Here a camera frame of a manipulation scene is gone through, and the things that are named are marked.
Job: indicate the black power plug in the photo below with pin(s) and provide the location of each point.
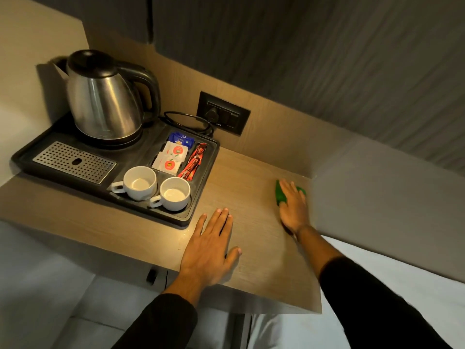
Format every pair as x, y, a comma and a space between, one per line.
212, 115

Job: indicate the perforated metal drip grate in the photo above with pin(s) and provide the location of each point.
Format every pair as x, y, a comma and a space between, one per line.
72, 161

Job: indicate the black kettle base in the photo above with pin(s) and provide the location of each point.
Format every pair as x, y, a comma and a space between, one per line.
109, 140

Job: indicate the white ceramic cup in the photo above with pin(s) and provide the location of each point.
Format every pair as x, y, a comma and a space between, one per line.
175, 195
140, 183

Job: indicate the black plastic tray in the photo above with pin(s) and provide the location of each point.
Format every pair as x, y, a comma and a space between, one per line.
130, 156

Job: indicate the green cleaning cloth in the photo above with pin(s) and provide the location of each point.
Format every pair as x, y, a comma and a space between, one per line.
279, 195

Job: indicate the person's left middle finger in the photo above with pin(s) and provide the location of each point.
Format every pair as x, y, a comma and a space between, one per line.
220, 223

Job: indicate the white sachet with red circle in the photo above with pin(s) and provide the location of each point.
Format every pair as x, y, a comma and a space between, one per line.
176, 151
168, 164

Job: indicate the red stick sachet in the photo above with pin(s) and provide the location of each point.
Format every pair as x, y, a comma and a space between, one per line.
192, 161
198, 164

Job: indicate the person's right forearm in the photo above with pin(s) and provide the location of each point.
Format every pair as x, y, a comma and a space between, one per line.
363, 298

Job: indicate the person's right fingers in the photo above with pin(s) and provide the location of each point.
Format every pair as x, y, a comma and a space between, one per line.
292, 190

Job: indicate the person's left thumb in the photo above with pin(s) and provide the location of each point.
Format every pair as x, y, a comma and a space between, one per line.
233, 255

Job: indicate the person's left hand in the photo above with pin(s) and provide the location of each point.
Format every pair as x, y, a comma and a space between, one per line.
205, 254

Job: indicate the person's right hand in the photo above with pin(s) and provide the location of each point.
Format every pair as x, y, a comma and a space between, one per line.
295, 212

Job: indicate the black wall socket plate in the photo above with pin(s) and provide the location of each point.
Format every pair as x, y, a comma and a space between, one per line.
234, 116

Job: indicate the white bed sheet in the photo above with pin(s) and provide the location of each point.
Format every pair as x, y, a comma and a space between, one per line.
428, 298

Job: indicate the person's left little finger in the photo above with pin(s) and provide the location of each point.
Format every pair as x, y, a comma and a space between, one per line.
199, 226

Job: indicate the blue sachet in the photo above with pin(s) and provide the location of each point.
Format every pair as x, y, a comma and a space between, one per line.
180, 138

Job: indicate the person's left forearm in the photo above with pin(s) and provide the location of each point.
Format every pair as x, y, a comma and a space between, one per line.
163, 319

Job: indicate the stainless steel electric kettle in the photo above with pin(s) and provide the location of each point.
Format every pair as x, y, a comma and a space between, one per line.
101, 101

